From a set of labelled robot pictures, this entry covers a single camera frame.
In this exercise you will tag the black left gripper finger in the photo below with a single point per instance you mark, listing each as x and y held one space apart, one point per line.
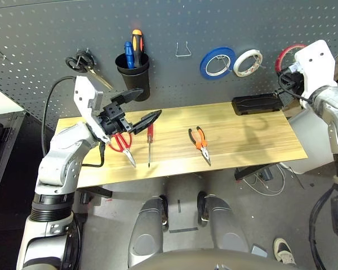
146 121
128 95

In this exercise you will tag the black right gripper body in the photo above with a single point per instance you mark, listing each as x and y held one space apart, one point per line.
291 81

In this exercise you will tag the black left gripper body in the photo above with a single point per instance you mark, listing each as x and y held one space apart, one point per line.
111 121

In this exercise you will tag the orange black pliers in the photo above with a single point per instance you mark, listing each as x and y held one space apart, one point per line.
202 147

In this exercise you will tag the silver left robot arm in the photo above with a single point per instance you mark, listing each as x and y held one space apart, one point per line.
59 157

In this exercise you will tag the dark grey perforated pegboard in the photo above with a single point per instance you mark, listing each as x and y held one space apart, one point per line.
45 28

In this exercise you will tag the black plastic cup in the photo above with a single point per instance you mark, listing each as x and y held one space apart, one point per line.
135 78

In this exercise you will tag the black flat box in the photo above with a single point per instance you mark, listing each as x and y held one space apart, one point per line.
256 104

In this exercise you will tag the orange black screwdriver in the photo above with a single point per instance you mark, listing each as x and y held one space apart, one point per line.
137 47

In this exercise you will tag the white tape roll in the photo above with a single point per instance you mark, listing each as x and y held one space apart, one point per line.
238 70

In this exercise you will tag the black table leg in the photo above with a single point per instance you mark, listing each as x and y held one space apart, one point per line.
101 192
248 173

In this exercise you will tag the blue tape roll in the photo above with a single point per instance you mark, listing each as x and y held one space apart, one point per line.
204 69

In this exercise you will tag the black power adapter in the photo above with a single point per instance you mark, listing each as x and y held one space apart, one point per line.
264 175

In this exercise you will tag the silver left robot leg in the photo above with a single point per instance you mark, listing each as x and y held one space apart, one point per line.
146 225

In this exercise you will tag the silver robot leg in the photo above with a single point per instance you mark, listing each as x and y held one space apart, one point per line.
146 225
225 225

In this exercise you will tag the white side tabletop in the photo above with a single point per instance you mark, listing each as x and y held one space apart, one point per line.
0 104

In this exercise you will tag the dark floor tape strip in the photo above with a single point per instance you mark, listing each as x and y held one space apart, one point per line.
183 230

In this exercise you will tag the silver right robot leg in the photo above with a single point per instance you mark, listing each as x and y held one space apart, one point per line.
225 225

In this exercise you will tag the grey robot torso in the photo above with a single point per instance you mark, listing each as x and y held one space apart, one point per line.
200 261

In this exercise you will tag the white bystander shoe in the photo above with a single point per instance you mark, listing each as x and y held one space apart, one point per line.
284 250

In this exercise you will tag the grey square floor piece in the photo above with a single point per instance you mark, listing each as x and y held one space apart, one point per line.
259 251

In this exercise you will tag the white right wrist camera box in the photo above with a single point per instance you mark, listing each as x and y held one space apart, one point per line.
315 64

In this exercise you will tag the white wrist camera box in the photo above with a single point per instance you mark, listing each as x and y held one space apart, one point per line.
83 104
315 64

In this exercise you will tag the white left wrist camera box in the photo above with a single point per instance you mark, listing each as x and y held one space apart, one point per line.
83 104

